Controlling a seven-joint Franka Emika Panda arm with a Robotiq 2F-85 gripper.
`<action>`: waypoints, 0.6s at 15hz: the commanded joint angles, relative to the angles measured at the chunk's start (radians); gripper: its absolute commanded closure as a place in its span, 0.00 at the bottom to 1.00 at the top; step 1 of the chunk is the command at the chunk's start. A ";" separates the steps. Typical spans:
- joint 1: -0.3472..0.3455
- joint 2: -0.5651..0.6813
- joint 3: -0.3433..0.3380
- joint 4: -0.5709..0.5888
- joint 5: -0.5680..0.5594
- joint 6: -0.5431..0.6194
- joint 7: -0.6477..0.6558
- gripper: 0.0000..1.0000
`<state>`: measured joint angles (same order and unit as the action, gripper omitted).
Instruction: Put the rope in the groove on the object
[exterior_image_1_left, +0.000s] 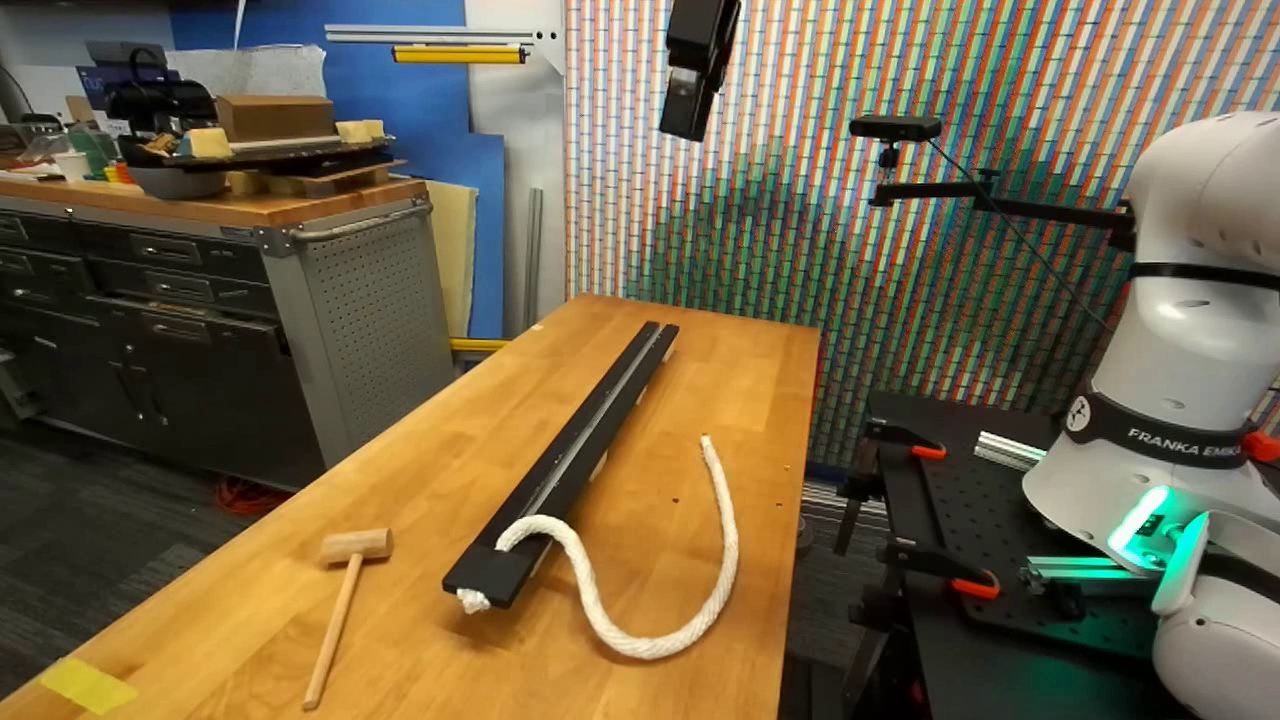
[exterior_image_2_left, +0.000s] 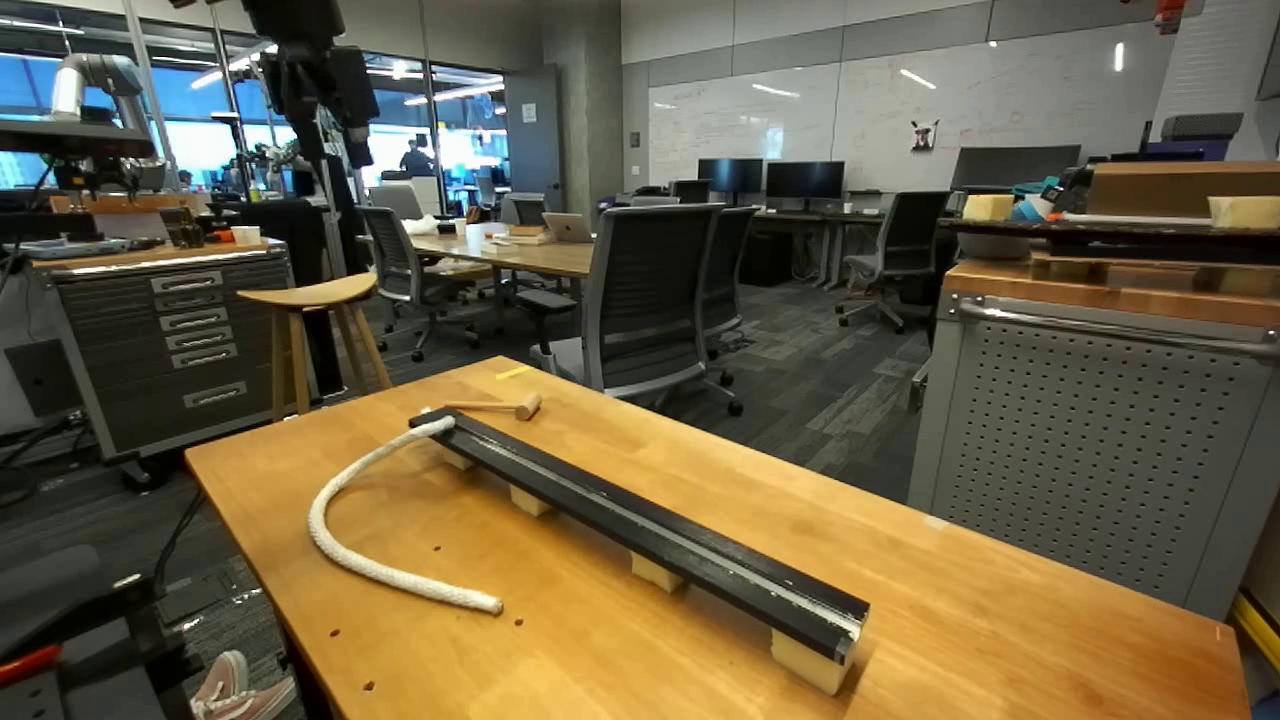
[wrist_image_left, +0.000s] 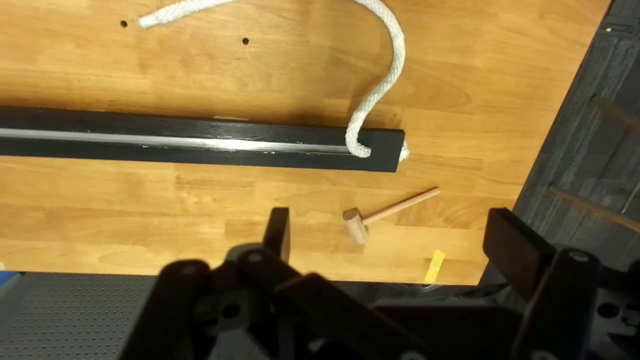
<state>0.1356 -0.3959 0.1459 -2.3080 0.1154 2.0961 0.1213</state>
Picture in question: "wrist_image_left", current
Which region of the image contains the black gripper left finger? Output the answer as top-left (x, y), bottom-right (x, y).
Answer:
top-left (117, 206), bottom-right (428, 360)

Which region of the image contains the yellow tape strip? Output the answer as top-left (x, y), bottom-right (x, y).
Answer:
top-left (421, 249), bottom-right (448, 285)

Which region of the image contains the black rail with silver groove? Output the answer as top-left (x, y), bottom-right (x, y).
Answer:
top-left (0, 107), bottom-right (408, 174)

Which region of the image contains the white braided rope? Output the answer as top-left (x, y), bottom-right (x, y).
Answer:
top-left (136, 0), bottom-right (408, 161)

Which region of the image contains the small wooden mallet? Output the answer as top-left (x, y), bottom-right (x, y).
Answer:
top-left (339, 187), bottom-right (442, 249)

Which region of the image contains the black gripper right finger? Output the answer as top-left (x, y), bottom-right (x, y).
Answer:
top-left (481, 206), bottom-right (602, 360)

